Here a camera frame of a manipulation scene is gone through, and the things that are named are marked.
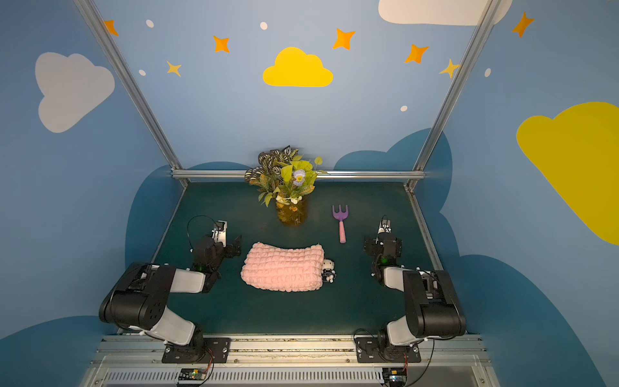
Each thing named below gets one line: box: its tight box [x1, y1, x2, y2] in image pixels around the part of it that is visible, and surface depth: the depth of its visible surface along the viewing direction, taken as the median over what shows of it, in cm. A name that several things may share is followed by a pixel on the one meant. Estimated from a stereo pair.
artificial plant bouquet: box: [244, 145, 329, 208], surface depth 96 cm
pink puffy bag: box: [240, 241, 325, 293], surface depth 84 cm
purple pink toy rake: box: [332, 204, 349, 245], surface depth 109 cm
